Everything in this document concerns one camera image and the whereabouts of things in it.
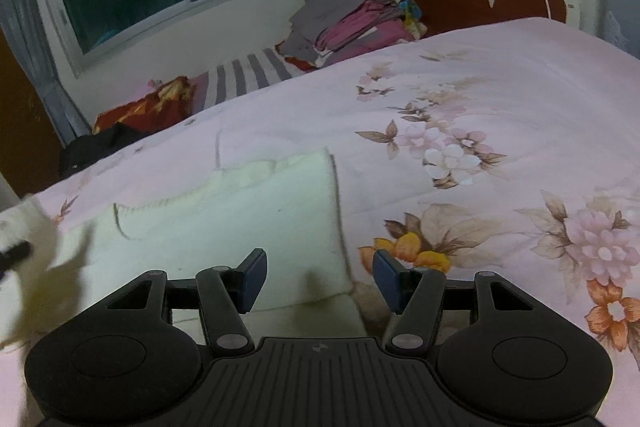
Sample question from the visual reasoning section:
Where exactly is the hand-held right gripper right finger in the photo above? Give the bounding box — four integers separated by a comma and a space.
372, 250, 534, 356

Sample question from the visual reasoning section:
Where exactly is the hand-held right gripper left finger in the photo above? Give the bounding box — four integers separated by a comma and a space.
106, 248, 269, 356

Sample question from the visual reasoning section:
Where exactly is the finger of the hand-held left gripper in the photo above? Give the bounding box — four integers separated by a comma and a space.
0, 241, 32, 280

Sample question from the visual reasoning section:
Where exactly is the cream knitted sweater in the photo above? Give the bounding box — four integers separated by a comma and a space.
0, 148, 357, 353

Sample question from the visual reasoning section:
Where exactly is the pile of folded clothes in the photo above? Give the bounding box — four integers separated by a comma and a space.
275, 0, 431, 72

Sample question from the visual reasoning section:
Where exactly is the brown wooden wardrobe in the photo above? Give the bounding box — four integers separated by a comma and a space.
0, 27, 64, 198

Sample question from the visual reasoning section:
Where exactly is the black cloth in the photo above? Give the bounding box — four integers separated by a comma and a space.
59, 123, 152, 180

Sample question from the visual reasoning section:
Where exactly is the red patterned cloth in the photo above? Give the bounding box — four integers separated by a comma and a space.
92, 76, 199, 138

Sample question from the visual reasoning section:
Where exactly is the grey curtain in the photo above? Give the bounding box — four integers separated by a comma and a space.
0, 0, 95, 148

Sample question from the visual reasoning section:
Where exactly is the grey striped cloth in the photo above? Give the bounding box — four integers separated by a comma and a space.
192, 48, 302, 108

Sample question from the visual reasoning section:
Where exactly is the pink floral bedsheet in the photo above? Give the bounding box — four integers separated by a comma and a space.
0, 17, 640, 427

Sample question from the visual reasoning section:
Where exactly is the colourful printed cloth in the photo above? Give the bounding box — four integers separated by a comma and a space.
375, 0, 430, 38

